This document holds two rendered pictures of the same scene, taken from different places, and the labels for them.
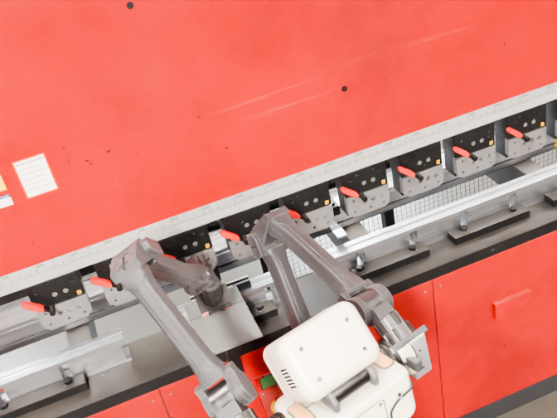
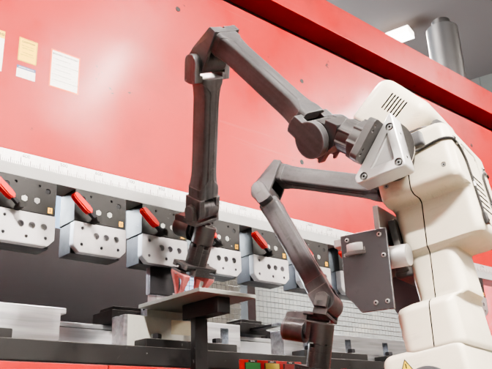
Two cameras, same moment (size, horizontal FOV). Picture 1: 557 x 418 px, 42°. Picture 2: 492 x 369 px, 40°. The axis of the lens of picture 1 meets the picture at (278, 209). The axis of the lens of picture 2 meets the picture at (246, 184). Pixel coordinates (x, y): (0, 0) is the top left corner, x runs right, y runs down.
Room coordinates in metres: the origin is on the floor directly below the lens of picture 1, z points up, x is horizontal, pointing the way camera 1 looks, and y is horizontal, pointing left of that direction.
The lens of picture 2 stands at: (0.13, 0.94, 0.67)
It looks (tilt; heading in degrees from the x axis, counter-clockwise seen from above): 20 degrees up; 331
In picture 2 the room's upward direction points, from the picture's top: 2 degrees counter-clockwise
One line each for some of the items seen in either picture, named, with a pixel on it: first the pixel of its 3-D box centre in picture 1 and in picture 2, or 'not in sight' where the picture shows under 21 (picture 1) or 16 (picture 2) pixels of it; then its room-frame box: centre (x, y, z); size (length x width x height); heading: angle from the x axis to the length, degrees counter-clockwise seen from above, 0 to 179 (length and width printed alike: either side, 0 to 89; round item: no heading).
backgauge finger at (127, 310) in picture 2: not in sight; (133, 313); (2.01, 0.31, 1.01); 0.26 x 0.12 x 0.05; 13
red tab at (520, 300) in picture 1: (511, 303); not in sight; (1.94, -0.75, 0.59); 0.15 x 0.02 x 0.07; 103
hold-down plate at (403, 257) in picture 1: (387, 263); (331, 357); (1.94, -0.32, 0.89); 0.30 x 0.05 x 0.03; 103
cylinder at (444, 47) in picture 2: not in sight; (449, 65); (2.44, -1.61, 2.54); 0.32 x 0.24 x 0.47; 103
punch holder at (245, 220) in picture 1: (246, 226); (212, 250); (1.89, 0.11, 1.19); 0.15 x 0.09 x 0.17; 103
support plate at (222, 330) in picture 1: (221, 320); (195, 302); (1.71, 0.25, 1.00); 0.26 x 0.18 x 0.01; 13
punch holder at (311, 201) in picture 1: (305, 205); (261, 258); (1.94, -0.09, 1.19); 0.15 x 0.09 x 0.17; 103
